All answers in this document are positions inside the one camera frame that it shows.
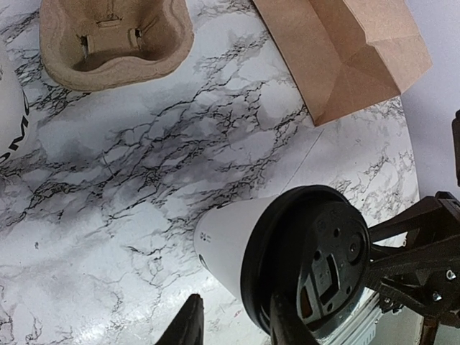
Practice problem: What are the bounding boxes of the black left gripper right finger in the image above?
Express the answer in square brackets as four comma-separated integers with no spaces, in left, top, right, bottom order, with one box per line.
[270,292,319,345]

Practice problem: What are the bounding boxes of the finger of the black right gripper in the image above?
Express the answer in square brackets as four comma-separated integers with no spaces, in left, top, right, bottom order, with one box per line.
[364,244,459,323]

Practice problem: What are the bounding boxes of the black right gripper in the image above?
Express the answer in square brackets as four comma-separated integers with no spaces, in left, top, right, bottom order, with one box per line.
[366,107,460,345]

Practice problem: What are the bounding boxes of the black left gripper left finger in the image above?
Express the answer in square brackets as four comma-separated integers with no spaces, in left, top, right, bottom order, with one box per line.
[155,294,204,345]

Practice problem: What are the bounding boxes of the white paper cups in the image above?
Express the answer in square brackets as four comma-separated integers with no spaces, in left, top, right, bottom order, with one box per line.
[0,42,30,167]

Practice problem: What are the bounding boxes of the brown paper takeout bag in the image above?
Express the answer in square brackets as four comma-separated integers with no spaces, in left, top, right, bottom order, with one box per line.
[254,0,432,126]

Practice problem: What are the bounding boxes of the brown cardboard cup carrier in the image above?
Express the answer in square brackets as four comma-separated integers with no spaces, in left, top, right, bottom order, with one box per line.
[39,0,194,92]

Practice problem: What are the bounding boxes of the front aluminium frame rail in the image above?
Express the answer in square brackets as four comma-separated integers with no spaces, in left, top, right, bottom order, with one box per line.
[318,289,382,344]

